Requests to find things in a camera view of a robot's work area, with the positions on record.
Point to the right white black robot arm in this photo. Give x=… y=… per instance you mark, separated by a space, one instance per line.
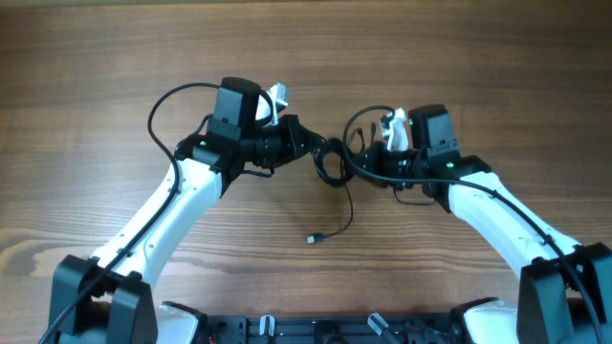
x=564 y=286

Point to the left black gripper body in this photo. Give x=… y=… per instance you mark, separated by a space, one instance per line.
x=274 y=144

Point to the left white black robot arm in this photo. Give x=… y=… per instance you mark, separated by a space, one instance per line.
x=108 y=297

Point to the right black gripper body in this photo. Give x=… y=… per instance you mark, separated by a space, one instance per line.
x=395 y=163

